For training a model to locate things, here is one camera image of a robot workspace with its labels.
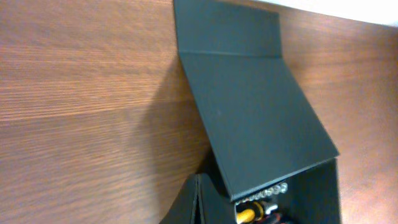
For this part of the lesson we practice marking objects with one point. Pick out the red small cutting pliers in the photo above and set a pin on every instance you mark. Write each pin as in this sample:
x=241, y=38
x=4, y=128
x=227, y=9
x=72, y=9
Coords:
x=276, y=218

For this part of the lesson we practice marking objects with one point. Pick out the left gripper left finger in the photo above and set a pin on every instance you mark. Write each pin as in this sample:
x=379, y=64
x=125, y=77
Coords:
x=183, y=209

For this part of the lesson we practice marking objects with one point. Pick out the orange socket bit rail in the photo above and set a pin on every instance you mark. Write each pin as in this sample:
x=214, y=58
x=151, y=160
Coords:
x=277, y=189

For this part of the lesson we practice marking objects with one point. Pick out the black box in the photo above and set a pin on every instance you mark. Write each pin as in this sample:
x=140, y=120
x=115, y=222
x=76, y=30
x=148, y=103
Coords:
x=261, y=127

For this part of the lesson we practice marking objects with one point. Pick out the yellow black stubby screwdriver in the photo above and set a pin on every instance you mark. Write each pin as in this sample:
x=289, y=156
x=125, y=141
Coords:
x=255, y=211

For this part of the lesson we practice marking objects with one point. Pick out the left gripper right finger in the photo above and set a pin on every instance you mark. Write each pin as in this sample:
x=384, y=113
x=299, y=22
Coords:
x=213, y=208

